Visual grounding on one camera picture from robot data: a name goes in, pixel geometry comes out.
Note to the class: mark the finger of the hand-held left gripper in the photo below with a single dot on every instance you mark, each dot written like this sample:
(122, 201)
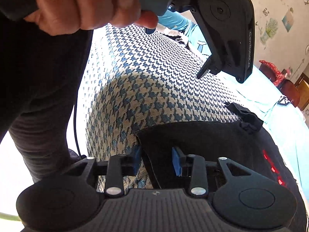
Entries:
(247, 53)

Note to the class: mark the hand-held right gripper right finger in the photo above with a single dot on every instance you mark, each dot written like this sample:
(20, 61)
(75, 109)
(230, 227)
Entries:
(176, 160)

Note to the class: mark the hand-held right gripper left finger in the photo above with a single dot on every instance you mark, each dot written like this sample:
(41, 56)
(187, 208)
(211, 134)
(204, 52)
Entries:
(137, 157)

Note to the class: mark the black T-shirt red print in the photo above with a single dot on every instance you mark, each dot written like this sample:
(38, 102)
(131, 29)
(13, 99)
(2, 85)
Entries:
(217, 137)

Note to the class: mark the person's left hand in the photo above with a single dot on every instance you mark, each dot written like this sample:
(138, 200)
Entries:
(72, 7)

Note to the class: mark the wooden chair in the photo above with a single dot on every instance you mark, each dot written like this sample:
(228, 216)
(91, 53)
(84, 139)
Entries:
(289, 91)
(265, 73)

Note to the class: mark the red floral cloth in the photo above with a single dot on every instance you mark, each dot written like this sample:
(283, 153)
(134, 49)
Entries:
(272, 71)

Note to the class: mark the blue printed sofa cover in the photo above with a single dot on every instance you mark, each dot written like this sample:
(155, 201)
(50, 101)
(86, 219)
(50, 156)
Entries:
(265, 96)

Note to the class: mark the houndstooth sofa cushion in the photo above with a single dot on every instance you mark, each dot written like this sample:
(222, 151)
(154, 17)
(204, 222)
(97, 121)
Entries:
(144, 89)

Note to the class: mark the wooden door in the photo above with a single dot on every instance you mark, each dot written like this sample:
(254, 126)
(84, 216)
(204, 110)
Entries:
(304, 94)

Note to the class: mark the person's body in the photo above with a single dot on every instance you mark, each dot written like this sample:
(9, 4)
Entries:
(36, 89)

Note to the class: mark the lavender plant wall sticker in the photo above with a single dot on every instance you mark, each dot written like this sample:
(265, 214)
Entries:
(268, 31)

